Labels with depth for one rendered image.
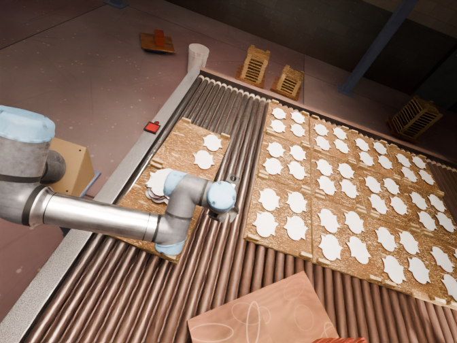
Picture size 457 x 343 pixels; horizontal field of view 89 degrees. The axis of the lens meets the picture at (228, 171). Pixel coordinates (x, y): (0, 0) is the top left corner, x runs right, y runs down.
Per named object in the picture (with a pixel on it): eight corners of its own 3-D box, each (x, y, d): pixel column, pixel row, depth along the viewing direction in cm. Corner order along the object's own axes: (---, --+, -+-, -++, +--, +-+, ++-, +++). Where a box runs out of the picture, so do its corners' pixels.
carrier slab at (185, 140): (149, 163, 124) (149, 161, 123) (180, 120, 152) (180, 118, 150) (210, 187, 125) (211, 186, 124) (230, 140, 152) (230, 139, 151)
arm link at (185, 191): (155, 209, 60) (195, 222, 60) (167, 168, 60) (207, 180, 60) (164, 205, 68) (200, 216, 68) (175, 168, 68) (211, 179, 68)
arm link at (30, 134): (0, 144, 85) (-40, 175, 43) (11, 105, 85) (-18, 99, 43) (41, 153, 93) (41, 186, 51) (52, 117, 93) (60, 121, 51)
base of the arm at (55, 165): (24, 176, 100) (3, 177, 90) (37, 143, 100) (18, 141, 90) (58, 189, 101) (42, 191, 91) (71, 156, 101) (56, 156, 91)
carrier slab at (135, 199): (98, 231, 97) (98, 230, 95) (149, 165, 124) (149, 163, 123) (176, 264, 97) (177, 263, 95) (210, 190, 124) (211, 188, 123)
